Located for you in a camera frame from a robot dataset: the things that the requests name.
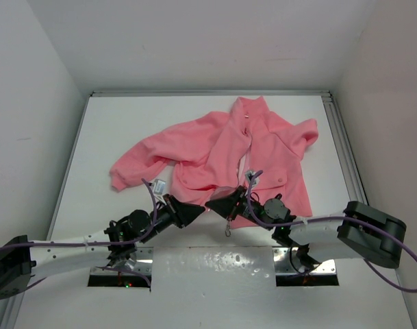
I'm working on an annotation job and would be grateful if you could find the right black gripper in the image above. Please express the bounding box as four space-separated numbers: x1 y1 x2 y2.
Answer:
206 185 274 231

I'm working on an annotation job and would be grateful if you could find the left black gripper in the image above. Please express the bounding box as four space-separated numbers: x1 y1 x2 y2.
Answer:
139 193 205 243

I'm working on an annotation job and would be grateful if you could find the pink zip jacket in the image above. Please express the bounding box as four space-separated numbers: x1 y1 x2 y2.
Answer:
110 97 318 217

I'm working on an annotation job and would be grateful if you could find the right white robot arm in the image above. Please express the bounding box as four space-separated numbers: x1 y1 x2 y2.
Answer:
205 186 407 269

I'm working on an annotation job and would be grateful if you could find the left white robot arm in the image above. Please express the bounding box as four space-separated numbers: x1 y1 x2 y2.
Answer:
0 195 205 300

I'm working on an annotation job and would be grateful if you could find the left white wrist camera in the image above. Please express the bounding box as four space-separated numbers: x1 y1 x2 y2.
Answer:
153 179 166 195

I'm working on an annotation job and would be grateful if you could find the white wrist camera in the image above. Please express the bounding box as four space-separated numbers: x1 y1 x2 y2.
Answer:
244 169 256 182
153 179 166 195

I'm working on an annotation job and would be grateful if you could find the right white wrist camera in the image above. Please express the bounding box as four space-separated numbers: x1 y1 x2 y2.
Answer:
244 169 256 182

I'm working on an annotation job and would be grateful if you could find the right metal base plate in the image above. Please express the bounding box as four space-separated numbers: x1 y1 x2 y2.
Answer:
272 247 337 276

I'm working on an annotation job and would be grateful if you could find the metal base plate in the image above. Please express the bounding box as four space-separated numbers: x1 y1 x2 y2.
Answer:
90 247 153 276
272 247 337 276

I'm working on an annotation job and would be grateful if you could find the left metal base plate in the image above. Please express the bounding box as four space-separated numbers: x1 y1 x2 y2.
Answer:
90 247 153 276

